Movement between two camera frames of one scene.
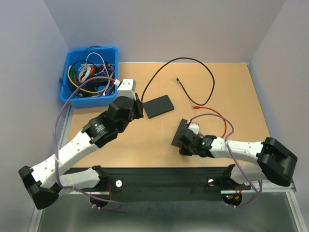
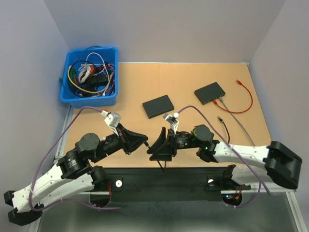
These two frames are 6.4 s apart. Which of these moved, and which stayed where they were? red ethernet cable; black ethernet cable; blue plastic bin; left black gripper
Moved: left black gripper; red ethernet cable; black ethernet cable
Stayed: blue plastic bin
